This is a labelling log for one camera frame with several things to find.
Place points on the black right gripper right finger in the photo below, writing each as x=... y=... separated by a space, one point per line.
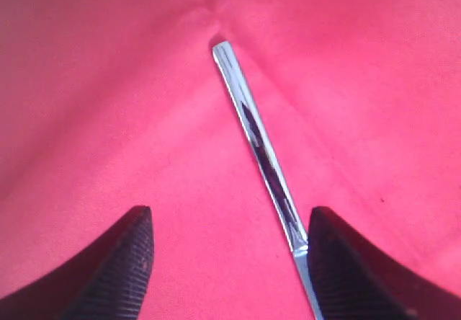
x=354 y=279

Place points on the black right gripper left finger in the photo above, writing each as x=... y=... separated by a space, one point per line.
x=106 y=280

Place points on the red scalloped table cloth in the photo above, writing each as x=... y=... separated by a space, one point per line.
x=107 y=104

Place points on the steel table knife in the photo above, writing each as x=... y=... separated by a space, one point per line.
x=268 y=164

